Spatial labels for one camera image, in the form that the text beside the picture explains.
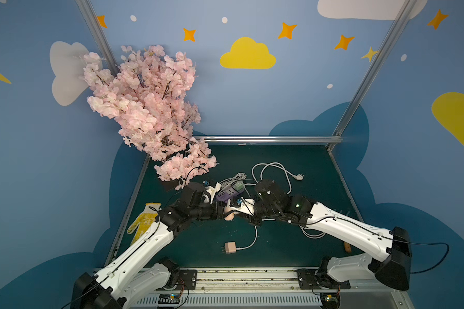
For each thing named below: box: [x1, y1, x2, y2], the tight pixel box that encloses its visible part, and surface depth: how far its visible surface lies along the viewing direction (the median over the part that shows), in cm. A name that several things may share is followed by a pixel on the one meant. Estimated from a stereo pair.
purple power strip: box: [215, 186, 241, 203], surface depth 100 cm
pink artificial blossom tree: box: [82, 45, 217, 190], surface depth 69 cm
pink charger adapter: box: [221, 241, 237, 254], surface depth 82 cm
